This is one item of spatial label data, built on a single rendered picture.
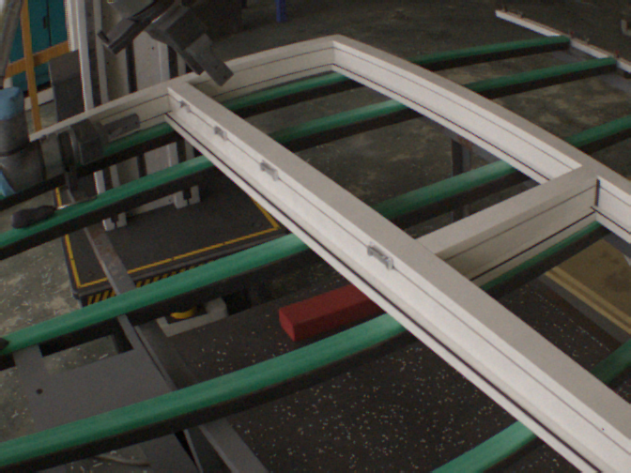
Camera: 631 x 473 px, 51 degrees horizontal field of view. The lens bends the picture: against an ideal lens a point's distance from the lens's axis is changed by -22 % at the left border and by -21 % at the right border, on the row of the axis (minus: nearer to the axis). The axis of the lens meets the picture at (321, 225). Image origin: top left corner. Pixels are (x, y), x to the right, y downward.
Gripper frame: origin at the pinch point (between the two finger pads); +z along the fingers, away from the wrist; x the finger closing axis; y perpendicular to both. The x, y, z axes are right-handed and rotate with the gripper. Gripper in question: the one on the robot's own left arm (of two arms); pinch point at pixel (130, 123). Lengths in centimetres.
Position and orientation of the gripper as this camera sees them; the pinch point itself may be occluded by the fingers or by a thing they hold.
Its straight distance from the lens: 153.7
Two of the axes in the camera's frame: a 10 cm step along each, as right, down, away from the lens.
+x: -5.1, -4.1, 7.6
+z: 8.6, -3.1, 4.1
